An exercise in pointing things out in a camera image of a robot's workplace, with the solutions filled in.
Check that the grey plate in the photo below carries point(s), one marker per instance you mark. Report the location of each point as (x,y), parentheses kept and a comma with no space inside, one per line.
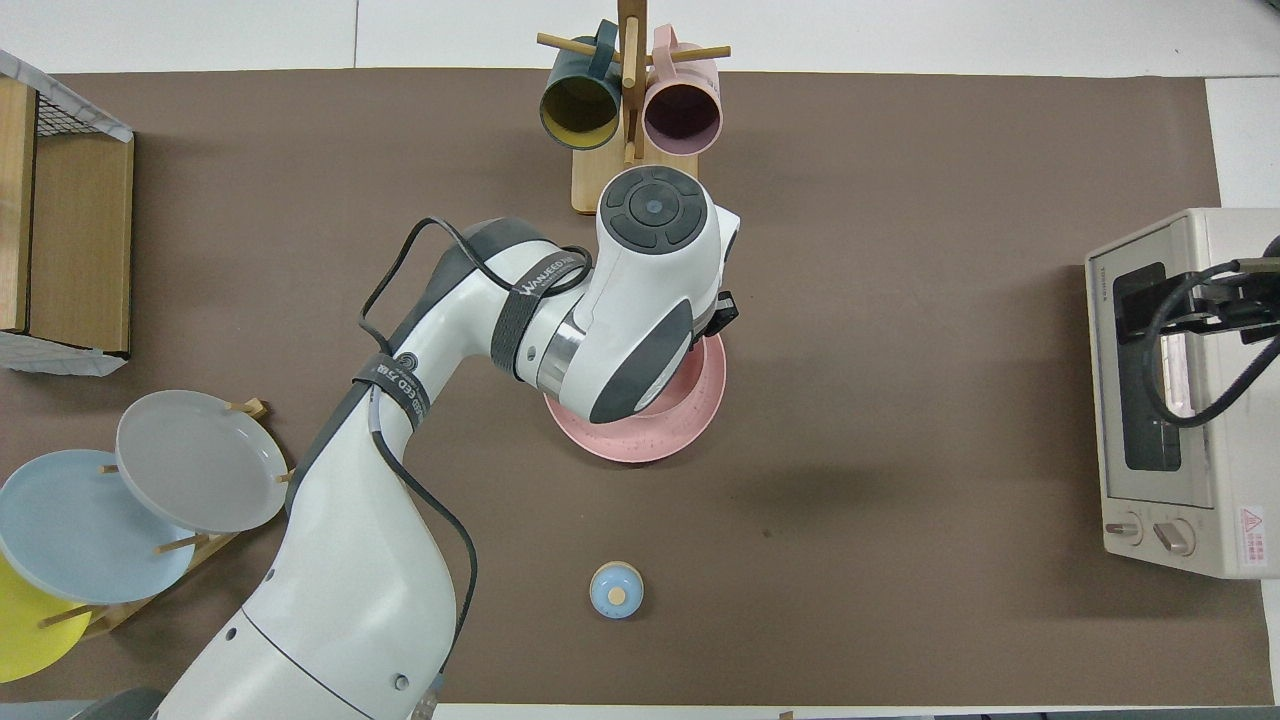
(200,460)

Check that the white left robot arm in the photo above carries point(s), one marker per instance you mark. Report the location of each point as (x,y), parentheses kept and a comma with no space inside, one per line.
(350,560)

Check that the pink mug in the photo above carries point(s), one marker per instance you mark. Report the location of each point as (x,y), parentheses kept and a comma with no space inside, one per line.
(683,115)

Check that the light blue plate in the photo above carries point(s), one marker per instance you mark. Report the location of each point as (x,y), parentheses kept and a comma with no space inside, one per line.
(80,530)

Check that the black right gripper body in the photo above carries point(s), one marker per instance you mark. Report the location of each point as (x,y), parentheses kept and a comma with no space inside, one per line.
(1225,305)

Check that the wooden crate with white liner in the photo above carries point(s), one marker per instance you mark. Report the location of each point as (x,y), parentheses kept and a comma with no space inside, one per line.
(80,220)

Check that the pink speckled plate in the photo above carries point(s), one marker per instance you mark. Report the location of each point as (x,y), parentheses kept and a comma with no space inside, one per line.
(640,442)

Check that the wooden mug tree stand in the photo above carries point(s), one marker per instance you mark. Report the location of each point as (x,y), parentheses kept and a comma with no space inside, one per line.
(590,190)

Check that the dark teal mug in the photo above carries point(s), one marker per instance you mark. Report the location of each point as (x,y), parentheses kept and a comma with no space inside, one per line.
(580,110)

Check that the beige toaster oven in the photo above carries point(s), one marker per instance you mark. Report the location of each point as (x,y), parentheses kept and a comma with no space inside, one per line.
(1235,480)

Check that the beige oven knob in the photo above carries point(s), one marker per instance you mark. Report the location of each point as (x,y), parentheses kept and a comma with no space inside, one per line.
(1125,528)
(1173,537)

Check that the brown table mat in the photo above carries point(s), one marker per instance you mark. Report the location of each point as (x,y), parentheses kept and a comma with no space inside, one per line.
(900,250)

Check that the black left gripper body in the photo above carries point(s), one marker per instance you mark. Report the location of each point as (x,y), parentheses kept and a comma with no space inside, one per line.
(722,312)

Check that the yellow plate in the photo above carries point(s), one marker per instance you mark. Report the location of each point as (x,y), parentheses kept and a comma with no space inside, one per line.
(25,640)

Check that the wooden plate rack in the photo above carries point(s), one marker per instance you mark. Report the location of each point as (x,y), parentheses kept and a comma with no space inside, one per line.
(180,545)

